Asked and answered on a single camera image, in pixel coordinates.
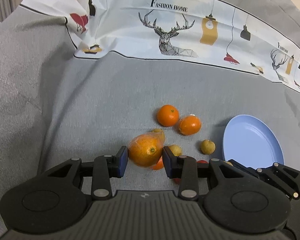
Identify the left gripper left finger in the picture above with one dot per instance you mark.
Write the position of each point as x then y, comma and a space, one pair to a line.
105, 167

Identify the white printed deer cloth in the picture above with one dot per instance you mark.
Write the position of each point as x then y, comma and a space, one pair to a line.
209, 32

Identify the red tomato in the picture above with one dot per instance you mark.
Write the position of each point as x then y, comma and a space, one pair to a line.
177, 180
202, 162

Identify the orange tangerine hidden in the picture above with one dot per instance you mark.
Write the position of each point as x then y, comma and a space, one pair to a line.
159, 165

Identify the blue round plate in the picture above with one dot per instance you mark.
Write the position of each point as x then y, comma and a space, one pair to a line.
250, 142

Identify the orange tangerine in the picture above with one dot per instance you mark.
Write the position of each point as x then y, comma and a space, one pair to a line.
189, 125
167, 116
145, 150

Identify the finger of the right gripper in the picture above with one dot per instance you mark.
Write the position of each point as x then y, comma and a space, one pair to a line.
239, 166

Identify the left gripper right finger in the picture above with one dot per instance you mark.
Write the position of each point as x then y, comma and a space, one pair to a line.
185, 169

